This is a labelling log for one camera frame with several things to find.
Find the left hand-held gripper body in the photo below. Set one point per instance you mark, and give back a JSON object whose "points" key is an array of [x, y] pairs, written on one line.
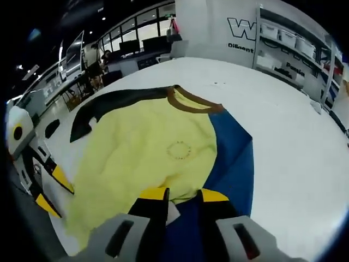
{"points": [[21, 122]]}

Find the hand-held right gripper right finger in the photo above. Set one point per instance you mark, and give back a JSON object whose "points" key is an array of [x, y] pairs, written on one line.
{"points": [[234, 240]]}

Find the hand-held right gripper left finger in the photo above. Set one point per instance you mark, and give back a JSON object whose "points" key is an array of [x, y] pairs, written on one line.
{"points": [[128, 237]]}

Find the yellow blue black garment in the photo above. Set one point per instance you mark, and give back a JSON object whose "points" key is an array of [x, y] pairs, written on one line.
{"points": [[141, 142]]}

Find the long white desk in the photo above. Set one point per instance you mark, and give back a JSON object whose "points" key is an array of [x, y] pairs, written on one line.
{"points": [[62, 90]]}

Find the large tilted monitor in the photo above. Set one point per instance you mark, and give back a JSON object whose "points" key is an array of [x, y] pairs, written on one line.
{"points": [[74, 54]]}

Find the white desk with dark panel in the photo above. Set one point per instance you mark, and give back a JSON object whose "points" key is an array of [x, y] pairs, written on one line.
{"points": [[131, 65]]}

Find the black computer monitor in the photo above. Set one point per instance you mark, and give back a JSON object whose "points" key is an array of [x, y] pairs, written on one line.
{"points": [[129, 46], [154, 43]]}

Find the small white object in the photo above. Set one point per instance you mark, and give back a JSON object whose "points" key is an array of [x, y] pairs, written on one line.
{"points": [[316, 107]]}

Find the grey chair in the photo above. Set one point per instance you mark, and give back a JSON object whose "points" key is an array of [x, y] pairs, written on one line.
{"points": [[179, 49]]}

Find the pink grey hanging bag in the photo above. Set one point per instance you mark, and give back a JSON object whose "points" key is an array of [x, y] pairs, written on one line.
{"points": [[174, 32]]}

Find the white box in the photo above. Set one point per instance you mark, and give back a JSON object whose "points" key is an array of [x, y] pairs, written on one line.
{"points": [[267, 61]]}

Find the grey metal shelving rack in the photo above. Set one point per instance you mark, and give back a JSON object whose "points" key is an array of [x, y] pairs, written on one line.
{"points": [[328, 68]]}

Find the white storage bin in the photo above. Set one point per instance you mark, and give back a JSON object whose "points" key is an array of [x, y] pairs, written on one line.
{"points": [[286, 37], [306, 46], [269, 30]]}

